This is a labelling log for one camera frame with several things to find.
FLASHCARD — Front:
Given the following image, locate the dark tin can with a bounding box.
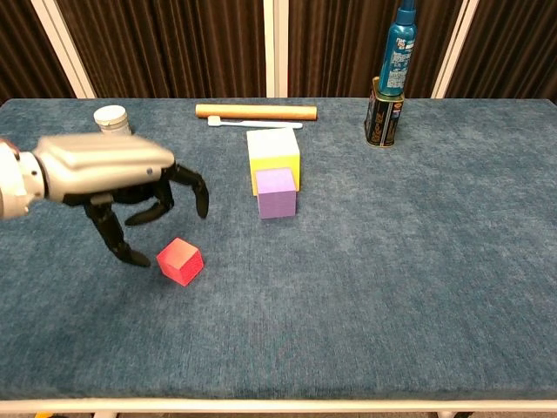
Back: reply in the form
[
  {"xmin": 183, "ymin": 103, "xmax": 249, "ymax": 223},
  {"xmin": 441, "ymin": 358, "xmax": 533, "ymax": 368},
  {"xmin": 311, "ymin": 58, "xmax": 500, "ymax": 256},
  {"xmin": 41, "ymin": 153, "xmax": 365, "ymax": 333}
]
[{"xmin": 364, "ymin": 77, "xmax": 406, "ymax": 149}]

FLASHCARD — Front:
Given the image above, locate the small red cube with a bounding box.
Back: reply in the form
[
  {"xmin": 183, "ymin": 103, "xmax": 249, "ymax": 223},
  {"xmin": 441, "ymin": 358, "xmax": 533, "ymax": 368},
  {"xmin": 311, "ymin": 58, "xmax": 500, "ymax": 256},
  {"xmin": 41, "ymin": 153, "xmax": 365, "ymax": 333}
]
[{"xmin": 155, "ymin": 237, "xmax": 205, "ymax": 287}]

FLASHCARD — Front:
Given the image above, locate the blue table mat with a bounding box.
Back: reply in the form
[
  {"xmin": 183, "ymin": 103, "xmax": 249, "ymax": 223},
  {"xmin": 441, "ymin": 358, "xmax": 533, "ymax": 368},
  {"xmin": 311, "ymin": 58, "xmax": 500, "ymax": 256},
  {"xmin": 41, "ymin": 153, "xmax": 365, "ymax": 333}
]
[{"xmin": 0, "ymin": 98, "xmax": 557, "ymax": 401}]

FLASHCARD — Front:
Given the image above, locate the robot left five-finger hand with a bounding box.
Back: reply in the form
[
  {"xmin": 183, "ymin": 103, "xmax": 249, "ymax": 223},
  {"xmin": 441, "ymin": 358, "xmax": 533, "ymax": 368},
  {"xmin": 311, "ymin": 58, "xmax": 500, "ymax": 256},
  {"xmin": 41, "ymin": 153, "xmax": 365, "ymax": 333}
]
[{"xmin": 32, "ymin": 133, "xmax": 211, "ymax": 267}]

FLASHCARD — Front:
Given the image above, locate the blue spray bottle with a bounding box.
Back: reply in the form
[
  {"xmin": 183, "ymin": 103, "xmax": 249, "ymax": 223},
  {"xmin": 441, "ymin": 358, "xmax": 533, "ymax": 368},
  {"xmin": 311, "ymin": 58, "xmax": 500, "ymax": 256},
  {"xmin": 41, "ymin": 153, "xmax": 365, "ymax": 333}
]
[{"xmin": 378, "ymin": 0, "xmax": 418, "ymax": 97}]

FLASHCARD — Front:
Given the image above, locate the wooden rolling pin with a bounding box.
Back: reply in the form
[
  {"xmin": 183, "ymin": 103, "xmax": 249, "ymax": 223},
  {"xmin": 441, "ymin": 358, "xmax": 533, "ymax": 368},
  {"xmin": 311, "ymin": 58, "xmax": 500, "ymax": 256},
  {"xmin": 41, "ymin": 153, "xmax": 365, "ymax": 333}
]
[{"xmin": 195, "ymin": 103, "xmax": 319, "ymax": 122}]

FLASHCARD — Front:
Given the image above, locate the purple cube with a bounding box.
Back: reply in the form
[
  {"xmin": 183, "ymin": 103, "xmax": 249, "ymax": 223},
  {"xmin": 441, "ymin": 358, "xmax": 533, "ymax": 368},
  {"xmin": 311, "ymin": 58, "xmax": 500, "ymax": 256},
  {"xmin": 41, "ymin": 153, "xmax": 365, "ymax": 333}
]
[{"xmin": 255, "ymin": 167, "xmax": 298, "ymax": 220}]

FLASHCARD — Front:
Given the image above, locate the yellow and white block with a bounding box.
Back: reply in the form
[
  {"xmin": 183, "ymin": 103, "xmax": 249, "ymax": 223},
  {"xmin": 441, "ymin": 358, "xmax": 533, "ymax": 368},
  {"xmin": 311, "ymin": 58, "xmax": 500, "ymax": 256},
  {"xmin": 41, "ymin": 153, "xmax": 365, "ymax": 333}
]
[{"xmin": 245, "ymin": 127, "xmax": 302, "ymax": 197}]

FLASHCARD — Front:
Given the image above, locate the light blue toothbrush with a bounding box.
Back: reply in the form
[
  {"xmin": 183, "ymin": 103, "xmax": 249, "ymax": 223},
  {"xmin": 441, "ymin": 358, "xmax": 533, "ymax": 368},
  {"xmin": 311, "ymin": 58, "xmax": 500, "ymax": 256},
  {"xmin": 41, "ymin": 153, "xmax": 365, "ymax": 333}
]
[{"xmin": 206, "ymin": 115, "xmax": 304, "ymax": 130}]

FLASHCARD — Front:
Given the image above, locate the white jar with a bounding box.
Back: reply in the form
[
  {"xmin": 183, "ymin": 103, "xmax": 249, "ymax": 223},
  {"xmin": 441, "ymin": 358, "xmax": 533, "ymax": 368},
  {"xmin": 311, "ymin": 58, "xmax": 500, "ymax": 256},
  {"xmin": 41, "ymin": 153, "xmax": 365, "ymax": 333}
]
[{"xmin": 93, "ymin": 104, "xmax": 131, "ymax": 137}]

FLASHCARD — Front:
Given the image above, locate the brown pleated divider panel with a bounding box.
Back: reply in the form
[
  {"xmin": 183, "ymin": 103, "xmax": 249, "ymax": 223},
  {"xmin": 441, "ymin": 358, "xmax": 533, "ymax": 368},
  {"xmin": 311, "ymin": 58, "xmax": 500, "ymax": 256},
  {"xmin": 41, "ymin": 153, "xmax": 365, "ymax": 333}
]
[
  {"xmin": 30, "ymin": 0, "xmax": 279, "ymax": 99},
  {"xmin": 0, "ymin": 0, "xmax": 96, "ymax": 105},
  {"xmin": 430, "ymin": 0, "xmax": 557, "ymax": 104},
  {"xmin": 273, "ymin": 0, "xmax": 470, "ymax": 99}
]

